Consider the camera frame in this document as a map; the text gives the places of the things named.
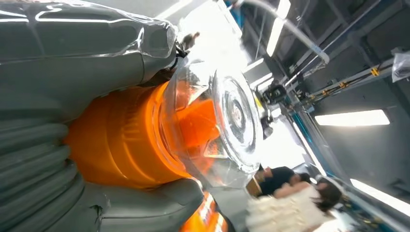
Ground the orange juice bottle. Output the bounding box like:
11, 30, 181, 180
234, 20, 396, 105
63, 58, 264, 190

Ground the long ceiling light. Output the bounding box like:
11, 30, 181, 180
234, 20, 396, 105
350, 178, 410, 219
266, 0, 292, 58
314, 109, 391, 127

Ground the person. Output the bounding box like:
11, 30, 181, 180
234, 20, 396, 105
254, 165, 312, 197
246, 178, 344, 232

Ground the clear plastic bag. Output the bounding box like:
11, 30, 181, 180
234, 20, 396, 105
391, 47, 410, 84

